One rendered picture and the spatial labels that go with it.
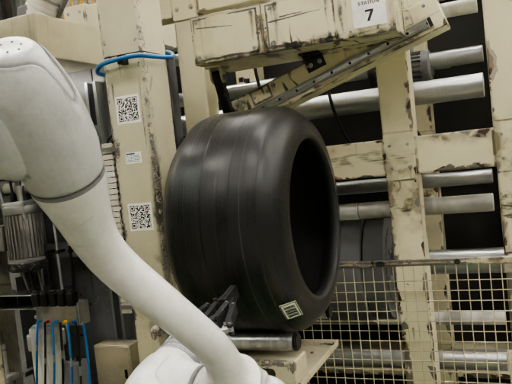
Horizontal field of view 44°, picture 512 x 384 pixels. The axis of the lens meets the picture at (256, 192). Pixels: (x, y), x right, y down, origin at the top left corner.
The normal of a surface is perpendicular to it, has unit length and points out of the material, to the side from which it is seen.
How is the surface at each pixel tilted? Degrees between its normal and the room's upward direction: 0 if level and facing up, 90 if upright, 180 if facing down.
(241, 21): 90
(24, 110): 110
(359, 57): 90
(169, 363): 19
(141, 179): 90
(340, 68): 90
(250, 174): 65
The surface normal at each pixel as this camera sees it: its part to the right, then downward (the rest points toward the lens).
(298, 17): -0.38, 0.09
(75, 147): 0.79, 0.25
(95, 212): 0.71, 0.48
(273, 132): 0.39, -0.61
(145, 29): 0.92, -0.08
